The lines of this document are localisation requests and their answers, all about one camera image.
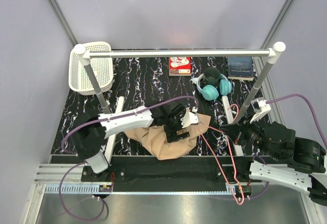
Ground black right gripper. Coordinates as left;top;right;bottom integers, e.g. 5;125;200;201
219;112;281;160

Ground beige t shirt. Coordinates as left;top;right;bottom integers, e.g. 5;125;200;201
124;114;211;160

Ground pink wire hanger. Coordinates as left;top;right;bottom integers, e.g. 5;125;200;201
200;103;245;206

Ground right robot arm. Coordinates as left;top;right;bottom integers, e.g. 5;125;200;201
223;120;326;206

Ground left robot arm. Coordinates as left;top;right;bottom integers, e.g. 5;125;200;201
68;101;199;181

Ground teal headphones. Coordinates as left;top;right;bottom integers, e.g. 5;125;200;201
191;74;232;101

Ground red book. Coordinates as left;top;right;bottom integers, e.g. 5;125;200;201
169;57;191;76

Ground dark green cup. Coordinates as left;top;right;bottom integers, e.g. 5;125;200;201
201;67;221;87

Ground dark blue book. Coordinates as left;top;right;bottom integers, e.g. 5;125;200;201
227;57;254;81

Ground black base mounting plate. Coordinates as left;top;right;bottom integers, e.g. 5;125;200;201
81;156;251;193

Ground white and silver clothes rack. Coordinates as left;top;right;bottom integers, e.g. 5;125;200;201
72;41;287;159

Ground white plastic basket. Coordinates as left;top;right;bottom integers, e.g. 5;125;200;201
68;41;114;96

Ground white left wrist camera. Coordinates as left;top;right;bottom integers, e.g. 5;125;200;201
180;107;200;129

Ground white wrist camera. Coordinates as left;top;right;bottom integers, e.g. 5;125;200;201
250;97;271;123
180;107;200;129

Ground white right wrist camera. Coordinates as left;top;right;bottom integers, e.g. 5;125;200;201
250;97;271;123

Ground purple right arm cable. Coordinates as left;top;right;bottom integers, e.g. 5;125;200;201
237;93;327;202

